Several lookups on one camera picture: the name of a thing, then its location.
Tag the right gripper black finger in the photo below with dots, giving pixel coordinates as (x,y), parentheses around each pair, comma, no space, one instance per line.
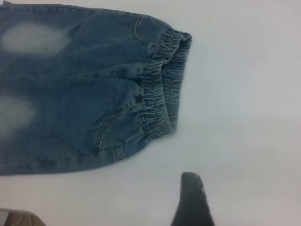
(192,202)

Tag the blue denim jeans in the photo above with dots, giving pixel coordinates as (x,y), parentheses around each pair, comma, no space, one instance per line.
(70,94)

